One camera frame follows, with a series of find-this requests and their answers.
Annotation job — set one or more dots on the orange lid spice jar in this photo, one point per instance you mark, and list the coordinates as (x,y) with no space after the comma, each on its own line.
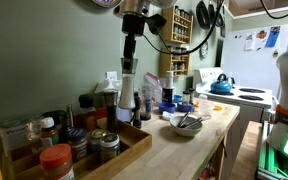
(55,163)

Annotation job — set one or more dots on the white cap brown bottle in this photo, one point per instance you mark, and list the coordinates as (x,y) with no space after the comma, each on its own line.
(49,135)

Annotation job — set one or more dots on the white electric stove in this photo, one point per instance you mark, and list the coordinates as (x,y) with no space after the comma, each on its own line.
(249,113)

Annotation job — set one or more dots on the green lit robot base platform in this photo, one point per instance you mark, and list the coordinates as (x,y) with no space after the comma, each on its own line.
(270,163)

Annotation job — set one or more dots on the black burner coil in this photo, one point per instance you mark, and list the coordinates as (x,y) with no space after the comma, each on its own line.
(250,97)
(251,90)

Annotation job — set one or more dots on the small glass shaker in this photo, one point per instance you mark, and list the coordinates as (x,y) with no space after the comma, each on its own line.
(186,97)
(192,94)

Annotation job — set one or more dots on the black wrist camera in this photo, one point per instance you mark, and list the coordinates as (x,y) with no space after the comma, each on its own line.
(155,24)

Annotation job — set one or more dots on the white refrigerator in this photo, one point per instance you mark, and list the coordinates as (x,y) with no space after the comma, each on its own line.
(250,68)

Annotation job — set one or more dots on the white napkin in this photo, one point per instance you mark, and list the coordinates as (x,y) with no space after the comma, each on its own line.
(167,115)

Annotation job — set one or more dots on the decorative wall plate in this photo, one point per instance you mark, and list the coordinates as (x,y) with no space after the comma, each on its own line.
(106,2)

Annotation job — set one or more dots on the wooden kitchen cart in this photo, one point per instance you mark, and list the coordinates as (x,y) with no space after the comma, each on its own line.
(184,156)

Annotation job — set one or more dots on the metal whisk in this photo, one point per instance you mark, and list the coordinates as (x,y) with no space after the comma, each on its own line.
(202,119)

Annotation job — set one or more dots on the gold lid glass jar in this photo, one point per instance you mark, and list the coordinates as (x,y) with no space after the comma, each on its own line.
(96,140)

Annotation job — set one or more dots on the white salt cellar steel top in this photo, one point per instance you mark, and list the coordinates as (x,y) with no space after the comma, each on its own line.
(127,93)

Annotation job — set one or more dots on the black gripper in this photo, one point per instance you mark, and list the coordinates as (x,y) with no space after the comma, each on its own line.
(134,25)

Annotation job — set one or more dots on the black pepper mill steel top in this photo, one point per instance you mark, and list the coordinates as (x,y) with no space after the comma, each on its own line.
(111,116)

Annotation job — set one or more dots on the black cap dark bottle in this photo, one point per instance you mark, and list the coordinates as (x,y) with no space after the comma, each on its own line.
(88,118)

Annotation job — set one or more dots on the blue lid spice jar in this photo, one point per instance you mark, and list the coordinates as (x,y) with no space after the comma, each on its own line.
(78,146)

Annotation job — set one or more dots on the white paper sheet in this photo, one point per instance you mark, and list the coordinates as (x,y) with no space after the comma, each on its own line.
(250,40)

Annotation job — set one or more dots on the white lid spice jar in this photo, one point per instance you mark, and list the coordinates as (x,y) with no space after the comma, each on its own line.
(110,150)

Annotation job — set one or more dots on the black hanging pan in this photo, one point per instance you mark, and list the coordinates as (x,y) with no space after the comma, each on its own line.
(219,20)
(202,15)
(212,10)

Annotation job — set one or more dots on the red box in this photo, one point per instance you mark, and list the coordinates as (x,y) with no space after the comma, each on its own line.
(101,112)

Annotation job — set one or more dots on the black lid jar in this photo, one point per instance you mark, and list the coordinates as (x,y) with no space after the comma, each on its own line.
(55,115)

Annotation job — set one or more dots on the wooden spice rack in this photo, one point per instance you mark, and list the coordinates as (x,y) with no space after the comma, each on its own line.
(165,23)
(164,63)

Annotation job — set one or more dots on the orange plastic lid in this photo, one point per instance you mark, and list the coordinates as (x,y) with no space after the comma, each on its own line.
(218,108)

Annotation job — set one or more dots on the white printed box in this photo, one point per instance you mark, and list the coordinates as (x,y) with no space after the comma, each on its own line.
(14,136)

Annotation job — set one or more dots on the blue paper sheet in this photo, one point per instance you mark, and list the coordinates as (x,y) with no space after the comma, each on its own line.
(272,36)

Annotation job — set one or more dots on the small clear cup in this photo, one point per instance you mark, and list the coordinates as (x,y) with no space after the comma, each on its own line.
(202,97)

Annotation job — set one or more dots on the clear plastic zip bag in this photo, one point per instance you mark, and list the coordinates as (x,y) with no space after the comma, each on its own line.
(152,85)

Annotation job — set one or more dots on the colourful paper sheet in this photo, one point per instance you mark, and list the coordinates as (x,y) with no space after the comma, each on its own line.
(261,37)

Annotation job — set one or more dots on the tall glass jar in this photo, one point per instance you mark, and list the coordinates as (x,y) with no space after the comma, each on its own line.
(145,115)

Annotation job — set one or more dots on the blue kettle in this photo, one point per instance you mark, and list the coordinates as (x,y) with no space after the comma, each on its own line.
(220,87)

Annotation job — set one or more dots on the wooden spice tray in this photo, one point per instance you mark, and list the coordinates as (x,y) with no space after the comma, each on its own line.
(138,144)

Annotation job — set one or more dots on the clear glass jar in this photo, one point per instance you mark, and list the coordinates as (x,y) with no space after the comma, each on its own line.
(34,130)

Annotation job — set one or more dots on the thin steel bottle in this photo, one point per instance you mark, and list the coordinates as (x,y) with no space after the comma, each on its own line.
(70,116)

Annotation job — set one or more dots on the crumpled white plastic bag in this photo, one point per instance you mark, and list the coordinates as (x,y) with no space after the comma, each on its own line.
(109,85)

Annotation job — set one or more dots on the white ceramic bowl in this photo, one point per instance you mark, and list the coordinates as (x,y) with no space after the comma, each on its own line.
(184,132)

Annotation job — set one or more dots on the metal tongs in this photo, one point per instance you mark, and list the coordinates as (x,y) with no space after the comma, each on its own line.
(184,119)

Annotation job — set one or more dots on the white wall outlet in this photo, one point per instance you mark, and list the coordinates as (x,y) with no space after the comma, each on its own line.
(111,76)

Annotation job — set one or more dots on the small black pepper shaker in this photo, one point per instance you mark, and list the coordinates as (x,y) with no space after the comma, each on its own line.
(137,115)

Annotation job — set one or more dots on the blue bowl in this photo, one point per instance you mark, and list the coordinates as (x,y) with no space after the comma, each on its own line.
(184,108)
(166,108)

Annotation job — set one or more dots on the small blue cup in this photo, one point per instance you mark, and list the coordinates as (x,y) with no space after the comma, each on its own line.
(178,98)

